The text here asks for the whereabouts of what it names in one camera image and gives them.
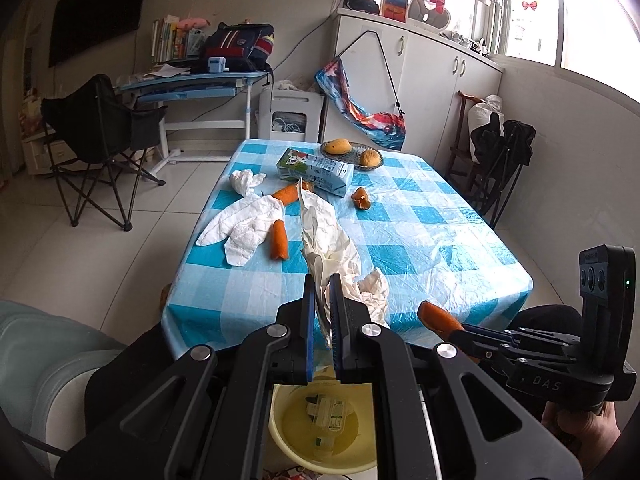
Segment white plastic bag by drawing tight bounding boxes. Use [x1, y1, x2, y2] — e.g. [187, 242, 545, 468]
[296, 179, 390, 346]

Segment white paper towel sheet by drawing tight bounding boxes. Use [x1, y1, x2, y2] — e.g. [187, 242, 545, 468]
[195, 194, 284, 266]

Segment small orange peel chunk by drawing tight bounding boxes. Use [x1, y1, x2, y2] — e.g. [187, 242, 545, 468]
[350, 186, 371, 211]

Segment long orange peel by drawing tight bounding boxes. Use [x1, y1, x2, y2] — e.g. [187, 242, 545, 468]
[272, 183, 298, 207]

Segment milk carton box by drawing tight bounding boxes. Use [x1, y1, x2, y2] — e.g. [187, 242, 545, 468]
[277, 148, 354, 197]

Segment small white tissue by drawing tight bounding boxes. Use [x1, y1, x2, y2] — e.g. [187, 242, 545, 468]
[229, 169, 267, 197]

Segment yellow plastic trash bin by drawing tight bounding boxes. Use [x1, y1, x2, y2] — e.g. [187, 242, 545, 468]
[269, 366, 376, 474]

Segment person's right hand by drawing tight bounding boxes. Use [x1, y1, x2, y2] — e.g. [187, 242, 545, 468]
[541, 402, 620, 476]

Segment blue checkered tablecloth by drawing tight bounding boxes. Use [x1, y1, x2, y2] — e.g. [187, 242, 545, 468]
[160, 138, 535, 361]

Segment glass fruit plate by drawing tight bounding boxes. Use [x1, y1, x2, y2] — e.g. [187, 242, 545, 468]
[320, 142, 384, 171]

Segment round brown bun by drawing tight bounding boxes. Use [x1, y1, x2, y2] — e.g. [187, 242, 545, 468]
[359, 148, 382, 168]

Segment yellow mango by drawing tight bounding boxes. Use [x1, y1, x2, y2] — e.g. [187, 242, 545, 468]
[322, 139, 352, 155]

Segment colourful hanging bag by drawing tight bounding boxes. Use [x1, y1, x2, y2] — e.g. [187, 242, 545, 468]
[314, 56, 407, 151]

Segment black clothes on chair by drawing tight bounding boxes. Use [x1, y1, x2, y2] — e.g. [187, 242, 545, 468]
[471, 112, 537, 191]

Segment person's black trouser leg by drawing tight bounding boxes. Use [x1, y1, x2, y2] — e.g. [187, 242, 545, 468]
[54, 303, 281, 480]

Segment white plastic stool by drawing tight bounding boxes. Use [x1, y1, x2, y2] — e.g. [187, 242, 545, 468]
[257, 86, 323, 143]

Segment white storage cabinet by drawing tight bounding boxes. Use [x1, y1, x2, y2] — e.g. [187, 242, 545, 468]
[333, 9, 502, 172]

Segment blue study desk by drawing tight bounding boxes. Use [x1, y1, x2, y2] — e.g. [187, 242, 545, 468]
[117, 72, 270, 176]

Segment dark striped backpack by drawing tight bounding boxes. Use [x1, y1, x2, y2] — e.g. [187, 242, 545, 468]
[200, 22, 274, 72]

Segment black folding camp chair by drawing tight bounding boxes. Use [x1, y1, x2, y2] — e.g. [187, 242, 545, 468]
[40, 74, 166, 232]

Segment row of books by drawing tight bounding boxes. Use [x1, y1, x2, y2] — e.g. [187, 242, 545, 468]
[151, 14, 208, 64]

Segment black wall television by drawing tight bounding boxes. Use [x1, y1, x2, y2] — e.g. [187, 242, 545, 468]
[49, 0, 143, 67]

